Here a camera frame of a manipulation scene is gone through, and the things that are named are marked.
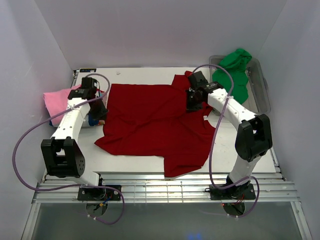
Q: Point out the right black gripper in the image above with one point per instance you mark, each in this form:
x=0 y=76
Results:
x=189 y=106

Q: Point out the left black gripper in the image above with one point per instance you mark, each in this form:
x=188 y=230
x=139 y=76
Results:
x=101 y=115

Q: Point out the dark red t-shirt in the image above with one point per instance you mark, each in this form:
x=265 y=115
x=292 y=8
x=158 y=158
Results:
x=153 y=120

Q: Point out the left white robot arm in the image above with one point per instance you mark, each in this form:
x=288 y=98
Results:
x=62 y=155

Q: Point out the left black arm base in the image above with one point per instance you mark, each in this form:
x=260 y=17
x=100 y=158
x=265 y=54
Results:
x=97 y=194

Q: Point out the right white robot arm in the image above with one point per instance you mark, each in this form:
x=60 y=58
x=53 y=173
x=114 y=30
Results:
x=253 y=132

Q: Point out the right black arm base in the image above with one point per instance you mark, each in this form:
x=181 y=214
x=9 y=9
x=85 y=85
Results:
x=243 y=192

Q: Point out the pink folded t-shirt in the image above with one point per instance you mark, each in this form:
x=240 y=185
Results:
x=56 y=102

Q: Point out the blue label sticker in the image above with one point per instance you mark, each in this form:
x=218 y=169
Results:
x=87 y=70

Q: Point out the green t-shirt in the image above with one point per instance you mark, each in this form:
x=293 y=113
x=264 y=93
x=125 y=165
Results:
x=235 y=64

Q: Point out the clear plastic bin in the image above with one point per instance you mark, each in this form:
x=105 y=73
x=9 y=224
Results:
x=258 y=98

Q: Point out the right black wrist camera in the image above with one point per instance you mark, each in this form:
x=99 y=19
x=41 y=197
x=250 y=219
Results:
x=197 y=79

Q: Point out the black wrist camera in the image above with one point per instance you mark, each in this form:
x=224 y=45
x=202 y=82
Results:
x=89 y=83
x=197 y=79

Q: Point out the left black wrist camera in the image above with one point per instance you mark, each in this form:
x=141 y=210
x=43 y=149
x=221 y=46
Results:
x=89 y=83

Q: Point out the aluminium frame rail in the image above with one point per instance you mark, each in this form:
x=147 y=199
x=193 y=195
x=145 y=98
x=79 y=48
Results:
x=155 y=188

